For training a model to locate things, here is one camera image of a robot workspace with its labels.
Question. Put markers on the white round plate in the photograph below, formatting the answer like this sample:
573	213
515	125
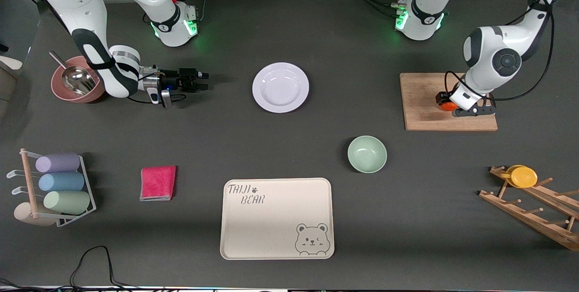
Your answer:
280	87

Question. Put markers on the blue cup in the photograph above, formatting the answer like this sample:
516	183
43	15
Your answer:
61	182

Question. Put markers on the pink folded cloth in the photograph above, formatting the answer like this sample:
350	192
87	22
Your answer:
157	183

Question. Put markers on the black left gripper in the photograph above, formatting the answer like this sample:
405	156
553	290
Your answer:
440	98

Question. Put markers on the metal scoop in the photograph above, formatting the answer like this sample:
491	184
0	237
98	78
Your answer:
77	79

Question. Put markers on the wooden peg drying rack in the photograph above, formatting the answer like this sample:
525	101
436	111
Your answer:
529	213

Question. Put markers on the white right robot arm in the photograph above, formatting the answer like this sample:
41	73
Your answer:
77	2

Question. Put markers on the yellow cup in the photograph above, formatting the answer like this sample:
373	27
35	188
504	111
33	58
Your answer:
524	177

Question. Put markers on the wooden rod of cup rack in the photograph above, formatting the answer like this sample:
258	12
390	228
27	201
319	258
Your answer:
29	183

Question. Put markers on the beige bear print tray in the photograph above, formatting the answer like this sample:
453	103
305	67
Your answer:
271	224

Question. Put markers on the purple cup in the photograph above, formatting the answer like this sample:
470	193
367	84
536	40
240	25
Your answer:
58	162

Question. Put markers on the wooden cutting board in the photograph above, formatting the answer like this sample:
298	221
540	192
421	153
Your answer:
420	111

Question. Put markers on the beige cup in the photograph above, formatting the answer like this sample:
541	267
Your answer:
22	214

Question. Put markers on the white object at table edge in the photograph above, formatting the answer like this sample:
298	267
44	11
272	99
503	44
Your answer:
10	62

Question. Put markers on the pink bowl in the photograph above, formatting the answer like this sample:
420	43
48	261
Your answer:
59	88

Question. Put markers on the green cup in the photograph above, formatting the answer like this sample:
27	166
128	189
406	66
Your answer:
68	202

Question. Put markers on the light green bowl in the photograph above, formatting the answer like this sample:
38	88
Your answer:
367	154

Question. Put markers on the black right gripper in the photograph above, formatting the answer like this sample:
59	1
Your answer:
173	79

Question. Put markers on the orange fruit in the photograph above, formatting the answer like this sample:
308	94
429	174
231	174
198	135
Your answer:
448	106

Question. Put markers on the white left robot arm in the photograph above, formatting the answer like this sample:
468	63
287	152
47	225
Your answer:
502	57

